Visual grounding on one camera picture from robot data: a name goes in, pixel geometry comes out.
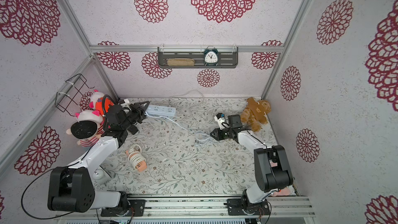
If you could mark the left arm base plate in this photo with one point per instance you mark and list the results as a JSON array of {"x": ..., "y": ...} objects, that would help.
[{"x": 129, "y": 208}]

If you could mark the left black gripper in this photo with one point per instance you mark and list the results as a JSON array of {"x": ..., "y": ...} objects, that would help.
[{"x": 139, "y": 110}]

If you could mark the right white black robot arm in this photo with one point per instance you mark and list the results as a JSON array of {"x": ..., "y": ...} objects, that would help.
[{"x": 272, "y": 169}]

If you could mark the light blue power strip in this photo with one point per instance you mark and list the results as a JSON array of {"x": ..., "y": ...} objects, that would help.
[{"x": 167, "y": 113}]

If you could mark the teal alarm clock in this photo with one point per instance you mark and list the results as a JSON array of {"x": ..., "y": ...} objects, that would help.
[{"x": 211, "y": 57}]

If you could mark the brown teddy bear plush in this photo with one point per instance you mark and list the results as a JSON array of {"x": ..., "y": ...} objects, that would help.
[{"x": 254, "y": 115}]

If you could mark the grey wall shelf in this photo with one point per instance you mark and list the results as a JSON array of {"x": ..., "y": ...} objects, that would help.
[{"x": 228, "y": 57}]

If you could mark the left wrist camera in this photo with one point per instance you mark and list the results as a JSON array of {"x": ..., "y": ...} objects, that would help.
[{"x": 125, "y": 102}]

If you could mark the orange fish plush toy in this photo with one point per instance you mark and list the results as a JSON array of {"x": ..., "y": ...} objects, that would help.
[{"x": 100, "y": 102}]

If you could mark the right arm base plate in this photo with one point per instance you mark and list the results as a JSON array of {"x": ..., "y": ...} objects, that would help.
[{"x": 247, "y": 207}]

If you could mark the pink plush red dotted dress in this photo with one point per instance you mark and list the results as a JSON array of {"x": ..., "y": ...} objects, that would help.
[{"x": 286, "y": 192}]

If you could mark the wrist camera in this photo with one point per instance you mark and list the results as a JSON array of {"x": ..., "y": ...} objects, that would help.
[
  {"x": 220, "y": 120},
  {"x": 125, "y": 102}
]

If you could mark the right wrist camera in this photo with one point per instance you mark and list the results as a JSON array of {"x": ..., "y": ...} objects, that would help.
[{"x": 220, "y": 120}]

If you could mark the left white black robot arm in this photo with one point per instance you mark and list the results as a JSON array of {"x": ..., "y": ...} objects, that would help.
[{"x": 71, "y": 188}]

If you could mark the black faced striped plush doll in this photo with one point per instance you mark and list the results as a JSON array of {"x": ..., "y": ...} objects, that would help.
[{"x": 88, "y": 128}]

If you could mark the black wire wall basket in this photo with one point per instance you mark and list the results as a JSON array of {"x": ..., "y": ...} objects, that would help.
[{"x": 76, "y": 98}]

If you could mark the floral table mat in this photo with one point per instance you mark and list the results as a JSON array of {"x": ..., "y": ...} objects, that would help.
[{"x": 161, "y": 159}]

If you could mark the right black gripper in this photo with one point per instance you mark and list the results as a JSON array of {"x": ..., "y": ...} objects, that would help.
[{"x": 222, "y": 134}]

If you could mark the tan pouch on shelf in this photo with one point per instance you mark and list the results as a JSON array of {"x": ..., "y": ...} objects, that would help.
[{"x": 180, "y": 62}]

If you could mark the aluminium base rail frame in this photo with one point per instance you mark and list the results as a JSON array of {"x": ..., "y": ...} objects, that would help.
[{"x": 156, "y": 207}]

